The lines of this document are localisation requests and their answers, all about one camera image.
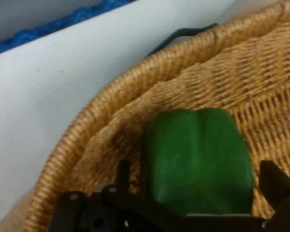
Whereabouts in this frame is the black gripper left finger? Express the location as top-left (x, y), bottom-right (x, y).
top-left (49, 159), bottom-right (186, 232)

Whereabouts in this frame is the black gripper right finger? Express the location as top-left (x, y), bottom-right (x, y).
top-left (258, 159), bottom-right (290, 232)

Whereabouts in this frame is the green bell pepper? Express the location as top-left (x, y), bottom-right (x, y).
top-left (142, 108), bottom-right (255, 216)

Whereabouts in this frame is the woven wicker basket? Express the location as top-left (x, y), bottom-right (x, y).
top-left (23, 0), bottom-right (290, 232)

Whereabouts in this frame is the blue knitted cloth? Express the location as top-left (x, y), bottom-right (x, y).
top-left (0, 0), bottom-right (136, 58)

